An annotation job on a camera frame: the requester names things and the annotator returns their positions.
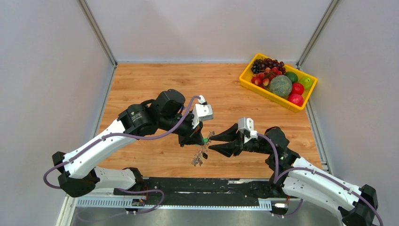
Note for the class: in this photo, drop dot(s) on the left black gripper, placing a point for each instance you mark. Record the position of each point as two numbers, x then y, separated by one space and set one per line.
193 136

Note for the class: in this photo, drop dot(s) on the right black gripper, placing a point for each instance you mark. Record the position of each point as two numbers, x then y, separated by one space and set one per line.
235 147

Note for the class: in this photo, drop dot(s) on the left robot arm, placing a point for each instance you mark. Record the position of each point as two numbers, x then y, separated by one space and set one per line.
79 169

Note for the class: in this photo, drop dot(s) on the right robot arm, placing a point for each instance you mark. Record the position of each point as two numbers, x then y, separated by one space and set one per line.
296 177

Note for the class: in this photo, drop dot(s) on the red cherry bunch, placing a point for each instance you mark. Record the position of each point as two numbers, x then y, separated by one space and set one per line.
263 78

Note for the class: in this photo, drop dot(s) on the green netted melon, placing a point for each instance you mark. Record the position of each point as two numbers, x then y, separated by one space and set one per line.
281 86

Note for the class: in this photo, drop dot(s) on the red apple lower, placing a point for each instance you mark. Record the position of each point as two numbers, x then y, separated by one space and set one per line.
296 99

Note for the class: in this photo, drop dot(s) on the red apple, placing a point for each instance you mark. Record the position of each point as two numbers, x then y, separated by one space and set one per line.
296 99
297 88

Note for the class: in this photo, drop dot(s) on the dark grape bunch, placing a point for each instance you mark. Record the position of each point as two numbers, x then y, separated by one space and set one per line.
260 65

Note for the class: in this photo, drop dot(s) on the red apple upper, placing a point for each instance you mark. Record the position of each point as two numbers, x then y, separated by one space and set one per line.
297 88

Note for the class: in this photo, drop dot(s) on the dark green lime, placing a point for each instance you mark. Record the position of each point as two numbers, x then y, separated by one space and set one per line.
292 76

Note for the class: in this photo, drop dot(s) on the light green apple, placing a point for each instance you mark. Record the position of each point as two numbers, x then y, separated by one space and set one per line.
306 82

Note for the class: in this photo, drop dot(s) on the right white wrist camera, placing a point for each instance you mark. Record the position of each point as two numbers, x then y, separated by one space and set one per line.
246 129

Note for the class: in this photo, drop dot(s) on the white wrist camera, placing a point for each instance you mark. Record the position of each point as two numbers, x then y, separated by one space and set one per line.
202 112
246 129

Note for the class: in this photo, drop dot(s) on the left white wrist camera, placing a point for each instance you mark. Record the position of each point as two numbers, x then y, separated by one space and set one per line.
202 112

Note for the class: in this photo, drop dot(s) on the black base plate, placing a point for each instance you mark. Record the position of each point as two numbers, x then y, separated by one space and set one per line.
208 191

